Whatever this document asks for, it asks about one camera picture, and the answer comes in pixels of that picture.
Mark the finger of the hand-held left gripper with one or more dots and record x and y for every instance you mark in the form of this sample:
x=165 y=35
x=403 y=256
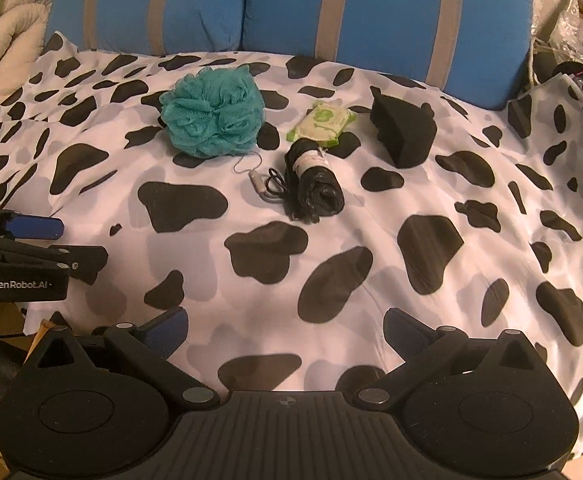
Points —
x=31 y=226
x=71 y=257

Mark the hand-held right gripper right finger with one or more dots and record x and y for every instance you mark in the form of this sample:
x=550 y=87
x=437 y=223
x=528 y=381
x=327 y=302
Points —
x=401 y=332

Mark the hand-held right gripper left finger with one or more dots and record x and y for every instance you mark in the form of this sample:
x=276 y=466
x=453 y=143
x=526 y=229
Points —
x=171 y=327

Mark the cardboard box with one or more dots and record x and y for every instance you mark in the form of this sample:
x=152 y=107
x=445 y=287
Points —
x=1 y=317

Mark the black plastic bag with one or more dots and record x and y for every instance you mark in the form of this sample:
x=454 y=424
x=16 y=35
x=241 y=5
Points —
x=316 y=190

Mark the teal mesh bath loofah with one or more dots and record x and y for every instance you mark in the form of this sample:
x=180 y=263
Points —
x=211 y=110

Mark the cow print blanket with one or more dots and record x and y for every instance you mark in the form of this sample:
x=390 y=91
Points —
x=371 y=220

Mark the beige quilt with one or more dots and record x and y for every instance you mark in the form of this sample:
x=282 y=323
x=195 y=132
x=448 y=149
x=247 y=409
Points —
x=11 y=55

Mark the black foam block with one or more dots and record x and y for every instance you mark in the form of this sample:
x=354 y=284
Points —
x=406 y=130

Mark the green wet wipes packet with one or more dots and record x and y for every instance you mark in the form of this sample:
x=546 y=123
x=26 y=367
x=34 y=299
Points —
x=321 y=122

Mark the blue grey striped pillow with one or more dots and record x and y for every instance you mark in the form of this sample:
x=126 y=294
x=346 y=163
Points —
x=396 y=10
x=121 y=5

